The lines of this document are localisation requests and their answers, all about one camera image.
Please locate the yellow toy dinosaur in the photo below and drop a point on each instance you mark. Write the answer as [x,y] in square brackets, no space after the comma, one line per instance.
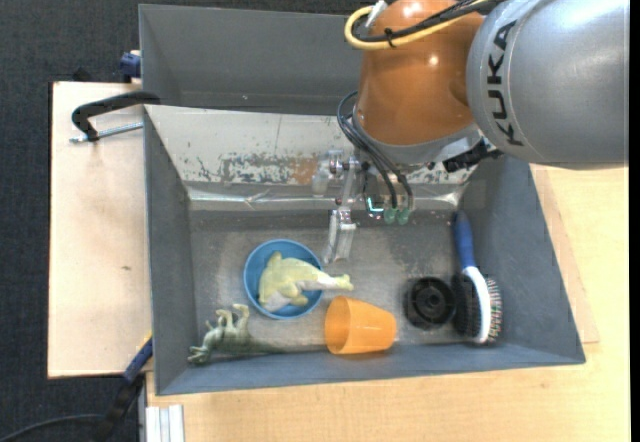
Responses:
[282,277]

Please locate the blue bowl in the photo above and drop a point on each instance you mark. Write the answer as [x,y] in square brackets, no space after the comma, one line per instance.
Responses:
[252,275]

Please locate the green toy dinosaur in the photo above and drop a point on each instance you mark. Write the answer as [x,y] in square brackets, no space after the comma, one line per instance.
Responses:
[232,337]

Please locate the grey metal bin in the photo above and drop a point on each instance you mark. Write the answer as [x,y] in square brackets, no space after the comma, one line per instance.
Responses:
[240,55]

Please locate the orange plastic cup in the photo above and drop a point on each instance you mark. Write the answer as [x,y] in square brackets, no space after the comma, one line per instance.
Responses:
[362,327]

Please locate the black cylinder on white bracket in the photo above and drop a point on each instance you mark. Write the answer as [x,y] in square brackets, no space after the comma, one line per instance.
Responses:
[467,159]

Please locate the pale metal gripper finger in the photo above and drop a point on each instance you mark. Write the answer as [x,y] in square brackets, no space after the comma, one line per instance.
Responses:
[333,240]
[347,240]

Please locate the blue and white hairbrush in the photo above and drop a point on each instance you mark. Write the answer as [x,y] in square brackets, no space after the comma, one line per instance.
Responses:
[470,275]

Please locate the black round ribbed disc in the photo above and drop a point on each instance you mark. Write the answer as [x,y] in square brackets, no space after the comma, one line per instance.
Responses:
[429,302]

